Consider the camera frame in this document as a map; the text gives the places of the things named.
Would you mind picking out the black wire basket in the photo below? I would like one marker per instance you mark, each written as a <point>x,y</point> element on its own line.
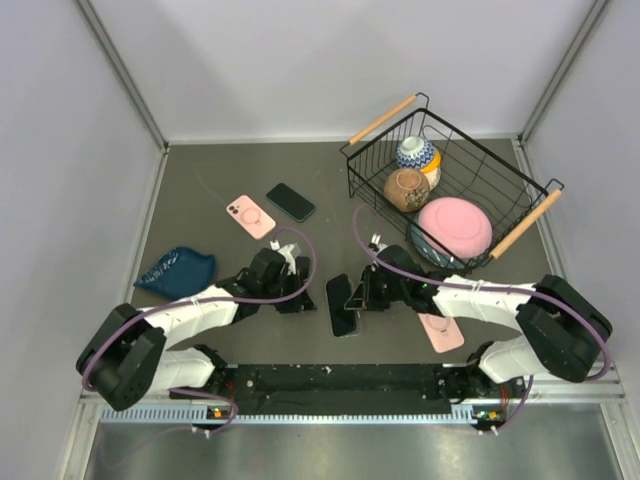
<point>510,198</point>

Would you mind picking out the brown ceramic bowl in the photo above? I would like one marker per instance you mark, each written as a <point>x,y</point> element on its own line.
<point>407,189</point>

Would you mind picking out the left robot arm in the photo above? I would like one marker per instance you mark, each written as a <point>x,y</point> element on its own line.
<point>132,353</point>

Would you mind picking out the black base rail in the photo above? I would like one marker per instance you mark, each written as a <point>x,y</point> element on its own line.
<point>429,380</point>

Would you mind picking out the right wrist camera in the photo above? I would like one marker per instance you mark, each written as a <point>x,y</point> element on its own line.
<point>376,244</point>

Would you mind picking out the teal-edged black smartphone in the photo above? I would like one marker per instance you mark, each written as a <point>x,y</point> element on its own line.
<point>290,202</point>

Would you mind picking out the grey slotted cable duct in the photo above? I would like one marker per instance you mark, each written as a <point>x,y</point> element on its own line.
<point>202,414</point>

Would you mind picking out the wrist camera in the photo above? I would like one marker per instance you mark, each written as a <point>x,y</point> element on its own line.
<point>289,251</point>
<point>376,244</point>

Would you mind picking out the blue patterned bowl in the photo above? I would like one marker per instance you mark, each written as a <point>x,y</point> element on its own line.
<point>414,152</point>

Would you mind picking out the pink plate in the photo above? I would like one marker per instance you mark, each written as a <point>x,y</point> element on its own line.
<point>456,226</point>

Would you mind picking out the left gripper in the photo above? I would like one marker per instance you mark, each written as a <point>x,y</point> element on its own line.
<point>295,280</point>

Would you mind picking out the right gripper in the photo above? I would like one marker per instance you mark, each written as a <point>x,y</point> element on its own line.
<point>364,298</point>

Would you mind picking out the yellow white cup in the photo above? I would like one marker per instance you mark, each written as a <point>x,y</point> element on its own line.
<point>432,171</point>

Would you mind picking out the blue cloth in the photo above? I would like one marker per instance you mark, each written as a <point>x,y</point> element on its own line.
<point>181,272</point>

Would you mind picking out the dark patterned bowl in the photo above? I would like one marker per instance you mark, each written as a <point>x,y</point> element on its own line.
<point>424,248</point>

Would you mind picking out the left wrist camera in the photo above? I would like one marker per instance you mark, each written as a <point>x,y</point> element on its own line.
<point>289,251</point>

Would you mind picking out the pink phone case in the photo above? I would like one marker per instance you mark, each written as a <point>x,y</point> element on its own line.
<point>251,217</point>

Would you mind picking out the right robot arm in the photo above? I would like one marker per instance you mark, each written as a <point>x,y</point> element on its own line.
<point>558,331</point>

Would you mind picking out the pink case near right arm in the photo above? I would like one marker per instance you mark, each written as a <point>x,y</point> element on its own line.
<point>443,333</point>

